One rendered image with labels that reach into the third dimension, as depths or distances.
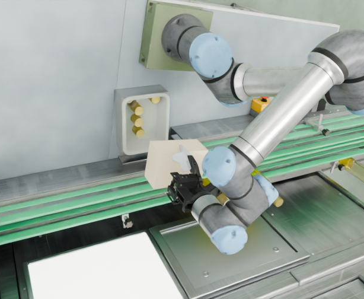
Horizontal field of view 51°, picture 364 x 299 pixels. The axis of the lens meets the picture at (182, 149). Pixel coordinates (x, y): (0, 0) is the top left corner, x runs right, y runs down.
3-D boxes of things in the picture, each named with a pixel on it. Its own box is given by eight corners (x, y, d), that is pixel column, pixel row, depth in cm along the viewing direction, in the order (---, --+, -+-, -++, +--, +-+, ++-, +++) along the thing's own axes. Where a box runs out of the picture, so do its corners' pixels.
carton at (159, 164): (150, 140, 113) (159, 153, 107) (197, 139, 121) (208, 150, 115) (144, 175, 118) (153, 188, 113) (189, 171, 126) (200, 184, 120)
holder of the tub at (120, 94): (117, 156, 147) (123, 167, 141) (114, 89, 133) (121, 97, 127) (157, 149, 154) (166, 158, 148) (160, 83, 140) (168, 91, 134)
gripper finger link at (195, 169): (189, 152, 106) (198, 181, 103) (194, 152, 107) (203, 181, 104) (182, 160, 110) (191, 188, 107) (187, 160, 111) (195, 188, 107)
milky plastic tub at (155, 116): (116, 145, 144) (123, 156, 137) (114, 89, 133) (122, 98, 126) (159, 137, 151) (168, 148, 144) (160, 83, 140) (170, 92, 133)
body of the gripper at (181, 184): (169, 169, 104) (188, 194, 95) (196, 168, 108) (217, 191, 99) (164, 193, 108) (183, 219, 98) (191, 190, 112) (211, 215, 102)
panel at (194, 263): (23, 269, 124) (38, 363, 98) (22, 262, 122) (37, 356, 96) (252, 204, 160) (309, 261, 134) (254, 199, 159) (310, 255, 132)
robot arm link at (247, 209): (266, 177, 83) (230, 212, 84) (286, 200, 90) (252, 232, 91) (246, 159, 89) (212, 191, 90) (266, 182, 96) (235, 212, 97)
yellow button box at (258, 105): (249, 113, 166) (259, 120, 160) (251, 97, 162) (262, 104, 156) (262, 111, 169) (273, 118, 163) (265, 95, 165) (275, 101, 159)
